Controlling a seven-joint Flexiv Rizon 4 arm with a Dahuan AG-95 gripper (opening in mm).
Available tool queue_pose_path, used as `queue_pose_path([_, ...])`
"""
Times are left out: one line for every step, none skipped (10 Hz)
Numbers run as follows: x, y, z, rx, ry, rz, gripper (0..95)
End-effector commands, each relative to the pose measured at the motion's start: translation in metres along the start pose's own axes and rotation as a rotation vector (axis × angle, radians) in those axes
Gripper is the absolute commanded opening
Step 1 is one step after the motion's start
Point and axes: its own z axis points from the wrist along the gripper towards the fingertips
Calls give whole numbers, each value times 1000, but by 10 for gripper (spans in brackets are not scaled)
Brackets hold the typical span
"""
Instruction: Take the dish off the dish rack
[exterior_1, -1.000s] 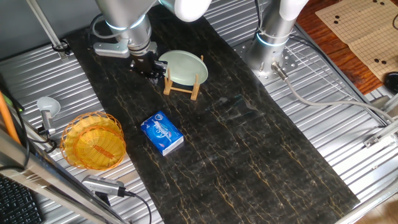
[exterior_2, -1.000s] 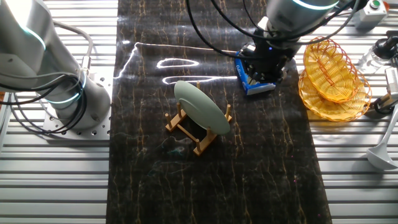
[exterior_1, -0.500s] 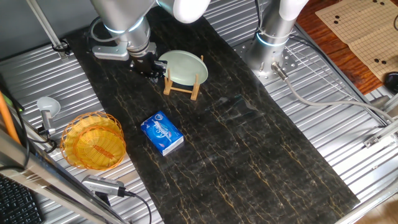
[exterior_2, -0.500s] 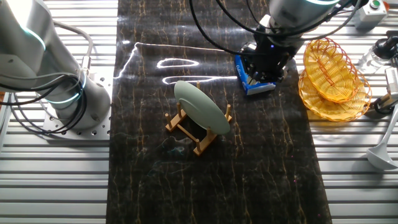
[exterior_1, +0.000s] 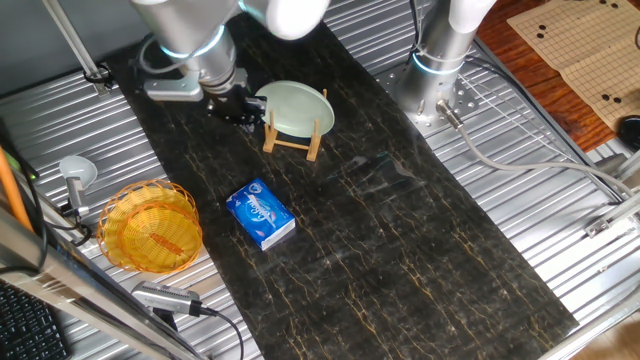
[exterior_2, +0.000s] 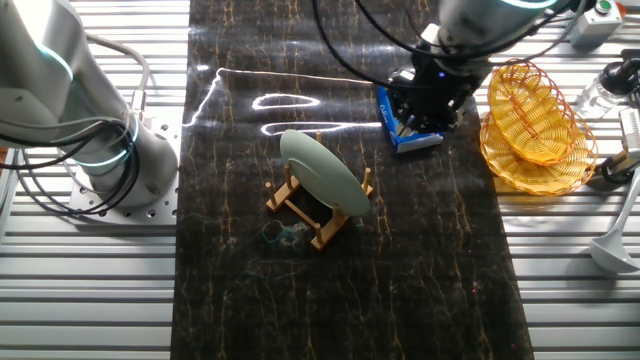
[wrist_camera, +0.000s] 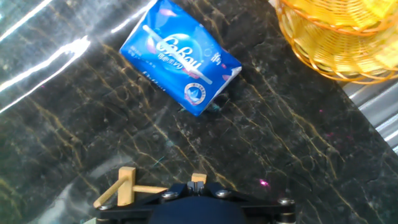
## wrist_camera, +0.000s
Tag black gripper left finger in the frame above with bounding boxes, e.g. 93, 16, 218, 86
95, 181, 197, 224

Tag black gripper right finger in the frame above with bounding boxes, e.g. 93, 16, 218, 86
195, 181, 296, 224

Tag wooden dish rack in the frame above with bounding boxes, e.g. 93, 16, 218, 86
93, 166, 208, 209

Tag black marble pattern mat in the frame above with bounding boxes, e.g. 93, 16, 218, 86
0, 0, 398, 224

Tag blue tissue pack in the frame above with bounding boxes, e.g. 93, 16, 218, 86
119, 0, 243, 117

